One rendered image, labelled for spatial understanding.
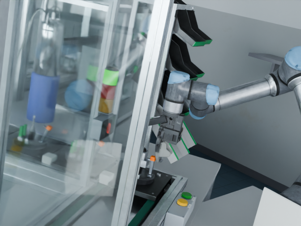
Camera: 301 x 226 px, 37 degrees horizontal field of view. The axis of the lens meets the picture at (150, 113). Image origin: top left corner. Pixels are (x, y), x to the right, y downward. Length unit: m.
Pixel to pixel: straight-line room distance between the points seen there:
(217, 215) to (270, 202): 0.31
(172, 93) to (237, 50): 3.32
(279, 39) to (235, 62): 0.56
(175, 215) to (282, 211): 0.38
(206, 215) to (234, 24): 3.33
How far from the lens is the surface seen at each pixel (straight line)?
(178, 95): 1.67
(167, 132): 1.70
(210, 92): 1.66
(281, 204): 1.70
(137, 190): 1.72
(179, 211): 1.66
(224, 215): 1.96
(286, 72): 1.79
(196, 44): 1.89
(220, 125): 5.09
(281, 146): 4.73
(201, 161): 2.48
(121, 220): 0.93
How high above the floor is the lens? 1.71
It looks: 15 degrees down
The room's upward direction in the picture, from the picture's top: 12 degrees clockwise
